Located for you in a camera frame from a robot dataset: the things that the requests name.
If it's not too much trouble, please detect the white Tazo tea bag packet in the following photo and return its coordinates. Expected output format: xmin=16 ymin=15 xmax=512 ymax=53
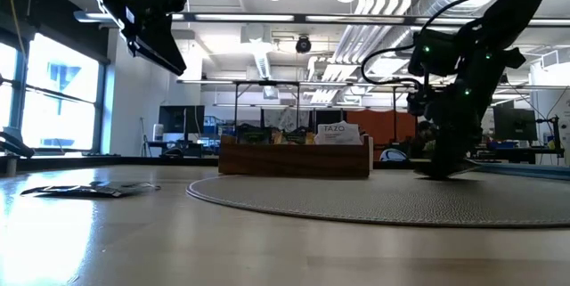
xmin=313 ymin=120 xmax=364 ymax=146

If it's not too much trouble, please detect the long ceiling light fixture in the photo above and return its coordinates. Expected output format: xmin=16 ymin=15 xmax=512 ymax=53
xmin=73 ymin=11 xmax=570 ymax=28

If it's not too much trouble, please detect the dark tea bag packet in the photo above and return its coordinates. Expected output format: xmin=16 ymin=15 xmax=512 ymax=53
xmin=88 ymin=180 xmax=162 ymax=192
xmin=20 ymin=183 xmax=134 ymax=200
xmin=235 ymin=124 xmax=274 ymax=146

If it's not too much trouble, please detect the round grey placemat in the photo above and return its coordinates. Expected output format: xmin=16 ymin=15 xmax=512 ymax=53
xmin=185 ymin=170 xmax=570 ymax=229

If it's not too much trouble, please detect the wooden tea organizer box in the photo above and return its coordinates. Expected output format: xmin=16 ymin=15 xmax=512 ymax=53
xmin=217 ymin=133 xmax=374 ymax=179

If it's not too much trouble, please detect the white and blue bag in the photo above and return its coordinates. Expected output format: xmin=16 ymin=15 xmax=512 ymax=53
xmin=379 ymin=146 xmax=409 ymax=163

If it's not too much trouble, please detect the black ceiling dome camera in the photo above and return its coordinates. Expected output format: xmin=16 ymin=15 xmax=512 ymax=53
xmin=295 ymin=35 xmax=313 ymax=55

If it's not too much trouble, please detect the black computer monitor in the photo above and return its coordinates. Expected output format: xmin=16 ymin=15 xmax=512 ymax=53
xmin=492 ymin=106 xmax=539 ymax=142
xmin=158 ymin=104 xmax=207 ymax=135

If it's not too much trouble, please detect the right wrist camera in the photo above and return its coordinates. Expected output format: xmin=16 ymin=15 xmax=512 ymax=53
xmin=406 ymin=88 xmax=429 ymax=117

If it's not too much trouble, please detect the orange tea bag packet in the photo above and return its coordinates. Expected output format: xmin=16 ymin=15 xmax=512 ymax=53
xmin=273 ymin=127 xmax=316 ymax=146

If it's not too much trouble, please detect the large window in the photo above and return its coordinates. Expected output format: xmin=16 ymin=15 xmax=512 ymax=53
xmin=0 ymin=31 xmax=106 ymax=153

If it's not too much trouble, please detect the black workstation frame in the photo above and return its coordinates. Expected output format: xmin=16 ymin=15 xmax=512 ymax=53
xmin=231 ymin=79 xmax=400 ymax=138

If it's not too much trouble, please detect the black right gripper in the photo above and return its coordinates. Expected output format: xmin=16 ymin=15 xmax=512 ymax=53
xmin=427 ymin=69 xmax=493 ymax=176

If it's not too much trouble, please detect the orange partition wall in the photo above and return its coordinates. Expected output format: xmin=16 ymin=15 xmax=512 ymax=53
xmin=346 ymin=110 xmax=419 ymax=148

